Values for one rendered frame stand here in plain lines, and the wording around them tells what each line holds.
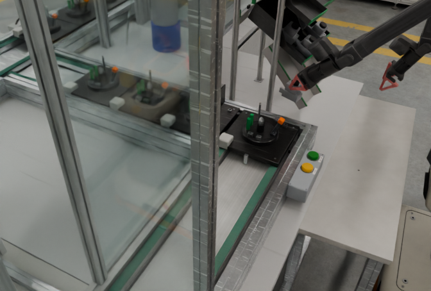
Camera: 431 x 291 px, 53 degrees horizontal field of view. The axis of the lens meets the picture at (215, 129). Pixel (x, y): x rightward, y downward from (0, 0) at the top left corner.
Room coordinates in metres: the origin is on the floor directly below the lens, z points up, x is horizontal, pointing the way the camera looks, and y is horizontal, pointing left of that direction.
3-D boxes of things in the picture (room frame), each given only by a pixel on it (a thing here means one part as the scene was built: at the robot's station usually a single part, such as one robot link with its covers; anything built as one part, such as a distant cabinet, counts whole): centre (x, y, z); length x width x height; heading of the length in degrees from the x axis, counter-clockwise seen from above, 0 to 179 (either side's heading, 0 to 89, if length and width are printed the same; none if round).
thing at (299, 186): (1.10, -0.32, 0.93); 0.21 x 0.07 x 0.06; 154
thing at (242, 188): (1.02, -0.02, 0.91); 0.84 x 0.28 x 0.10; 154
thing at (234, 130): (1.28, -0.17, 0.96); 0.24 x 0.24 x 0.02; 64
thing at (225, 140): (1.23, -0.04, 0.97); 0.05 x 0.05 x 0.04; 64
